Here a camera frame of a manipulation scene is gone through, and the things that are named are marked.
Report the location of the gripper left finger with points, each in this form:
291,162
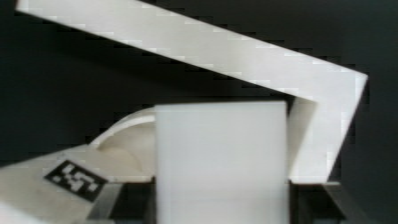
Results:
126,204

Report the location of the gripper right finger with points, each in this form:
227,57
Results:
323,205

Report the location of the white stool leg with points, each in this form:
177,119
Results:
222,163
60,188

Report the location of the white U-shaped obstacle wall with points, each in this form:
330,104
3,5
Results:
323,84

